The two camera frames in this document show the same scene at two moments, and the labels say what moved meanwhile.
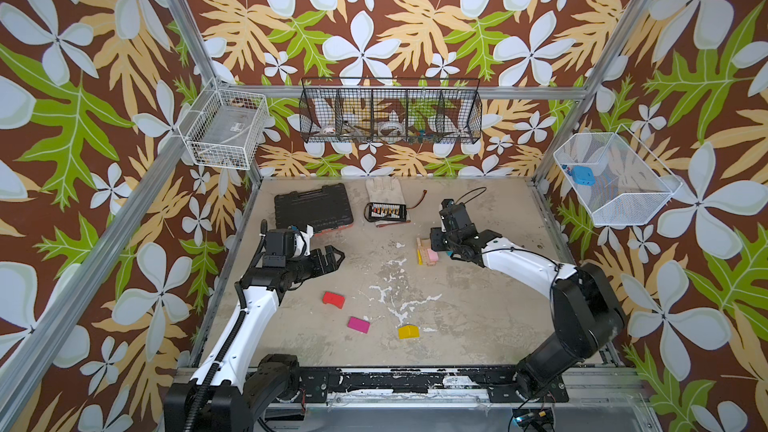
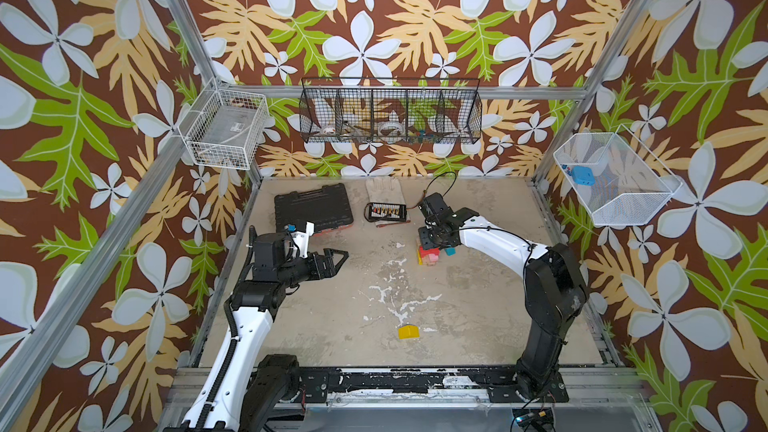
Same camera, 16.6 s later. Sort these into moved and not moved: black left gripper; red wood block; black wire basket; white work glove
Moved: red wood block
Not moved: black left gripper; black wire basket; white work glove
